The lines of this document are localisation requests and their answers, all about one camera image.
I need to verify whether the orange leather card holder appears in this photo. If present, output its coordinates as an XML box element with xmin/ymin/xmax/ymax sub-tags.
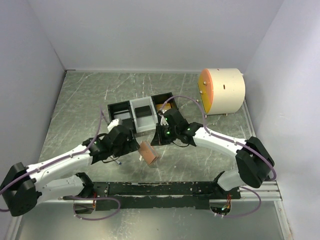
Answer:
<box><xmin>138</xmin><ymin>141</ymin><xmax>159</xmax><ymax>165</ymax></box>

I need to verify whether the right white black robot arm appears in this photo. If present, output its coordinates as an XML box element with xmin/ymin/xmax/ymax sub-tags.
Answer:
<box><xmin>151</xmin><ymin>108</ymin><xmax>276</xmax><ymax>199</ymax></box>

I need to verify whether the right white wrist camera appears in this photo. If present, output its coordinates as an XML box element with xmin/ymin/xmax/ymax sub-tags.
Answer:
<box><xmin>160</xmin><ymin>114</ymin><xmax>169</xmax><ymax>126</ymax></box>

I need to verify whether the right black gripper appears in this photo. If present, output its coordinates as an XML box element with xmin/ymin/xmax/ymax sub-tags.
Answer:
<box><xmin>151</xmin><ymin>122</ymin><xmax>179</xmax><ymax>146</ymax></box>

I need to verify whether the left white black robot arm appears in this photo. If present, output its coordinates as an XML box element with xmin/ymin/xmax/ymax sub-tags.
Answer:
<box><xmin>0</xmin><ymin>125</ymin><xmax>140</xmax><ymax>217</ymax></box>

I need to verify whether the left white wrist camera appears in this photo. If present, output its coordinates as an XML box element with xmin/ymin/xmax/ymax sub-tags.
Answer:
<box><xmin>107</xmin><ymin>118</ymin><xmax>123</xmax><ymax>132</ymax></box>

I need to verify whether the black white three-compartment tray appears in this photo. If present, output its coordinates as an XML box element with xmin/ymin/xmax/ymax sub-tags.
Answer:
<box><xmin>107</xmin><ymin>92</ymin><xmax>178</xmax><ymax>134</ymax></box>

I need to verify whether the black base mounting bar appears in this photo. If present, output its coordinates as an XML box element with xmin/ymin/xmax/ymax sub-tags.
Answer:
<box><xmin>77</xmin><ymin>181</ymin><xmax>241</xmax><ymax>211</ymax></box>

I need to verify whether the cream cylinder with orange lid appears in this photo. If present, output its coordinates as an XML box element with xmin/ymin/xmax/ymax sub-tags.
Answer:
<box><xmin>197</xmin><ymin>68</ymin><xmax>246</xmax><ymax>115</ymax></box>

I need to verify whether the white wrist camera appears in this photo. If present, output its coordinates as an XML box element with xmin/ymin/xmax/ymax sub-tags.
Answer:
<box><xmin>107</xmin><ymin>118</ymin><xmax>123</xmax><ymax>132</ymax></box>
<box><xmin>160</xmin><ymin>114</ymin><xmax>169</xmax><ymax>126</ymax></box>

